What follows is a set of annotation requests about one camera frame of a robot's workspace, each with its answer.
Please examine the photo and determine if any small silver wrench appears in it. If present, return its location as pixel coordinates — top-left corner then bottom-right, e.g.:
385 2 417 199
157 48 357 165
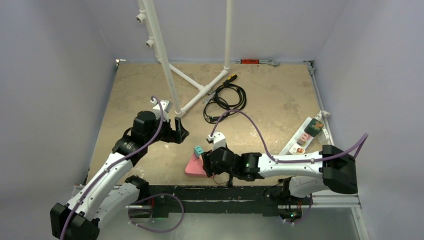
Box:
202 93 215 104

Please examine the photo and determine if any pink power socket block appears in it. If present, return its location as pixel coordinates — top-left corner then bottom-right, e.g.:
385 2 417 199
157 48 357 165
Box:
184 154 207 178

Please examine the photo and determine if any white power strip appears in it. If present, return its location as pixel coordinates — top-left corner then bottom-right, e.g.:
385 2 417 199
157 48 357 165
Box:
279 110 331 155

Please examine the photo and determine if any teal plug adapter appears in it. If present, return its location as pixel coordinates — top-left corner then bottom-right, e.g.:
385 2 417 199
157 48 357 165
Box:
193 145 204 159

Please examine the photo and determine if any coiled black cable bundle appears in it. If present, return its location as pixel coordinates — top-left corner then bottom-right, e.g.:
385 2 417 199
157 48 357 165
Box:
202 83 248 125

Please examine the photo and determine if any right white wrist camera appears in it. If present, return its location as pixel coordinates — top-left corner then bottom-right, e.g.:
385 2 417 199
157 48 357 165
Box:
206 131 227 151

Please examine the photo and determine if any white orange plug on strip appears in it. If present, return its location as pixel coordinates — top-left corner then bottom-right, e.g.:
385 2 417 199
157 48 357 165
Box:
289 145 306 155

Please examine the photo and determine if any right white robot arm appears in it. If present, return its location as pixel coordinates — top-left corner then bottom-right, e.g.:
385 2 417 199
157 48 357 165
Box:
201 145 358 204

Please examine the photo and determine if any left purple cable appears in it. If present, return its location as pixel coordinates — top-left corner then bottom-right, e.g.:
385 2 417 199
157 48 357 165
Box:
58 96 185 240

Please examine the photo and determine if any green plug adapter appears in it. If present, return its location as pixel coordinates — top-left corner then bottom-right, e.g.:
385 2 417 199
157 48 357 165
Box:
304 118 325 137

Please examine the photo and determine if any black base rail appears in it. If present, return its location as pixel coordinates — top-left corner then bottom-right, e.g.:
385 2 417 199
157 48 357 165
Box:
134 184 312 220

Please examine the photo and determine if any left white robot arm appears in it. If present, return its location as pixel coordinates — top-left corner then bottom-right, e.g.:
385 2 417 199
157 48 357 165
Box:
50 110 189 240

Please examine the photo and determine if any white PVC pipe frame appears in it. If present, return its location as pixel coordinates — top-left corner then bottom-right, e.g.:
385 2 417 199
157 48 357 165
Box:
136 0 234 117

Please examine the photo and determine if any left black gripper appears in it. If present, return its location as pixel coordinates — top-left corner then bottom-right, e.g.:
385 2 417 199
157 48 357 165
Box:
145 112 188 145

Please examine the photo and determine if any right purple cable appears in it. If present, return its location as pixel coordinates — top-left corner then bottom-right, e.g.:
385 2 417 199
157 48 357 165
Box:
209 109 369 226

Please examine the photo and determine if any red adjustable wrench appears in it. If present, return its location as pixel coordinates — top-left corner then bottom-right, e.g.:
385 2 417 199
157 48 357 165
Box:
235 58 280 67

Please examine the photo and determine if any black plug adapter with cable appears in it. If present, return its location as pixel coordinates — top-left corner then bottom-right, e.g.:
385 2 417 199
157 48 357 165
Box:
212 174 234 188

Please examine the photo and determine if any purple cable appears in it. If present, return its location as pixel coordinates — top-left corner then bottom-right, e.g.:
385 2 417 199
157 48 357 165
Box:
58 96 185 240
209 109 369 226

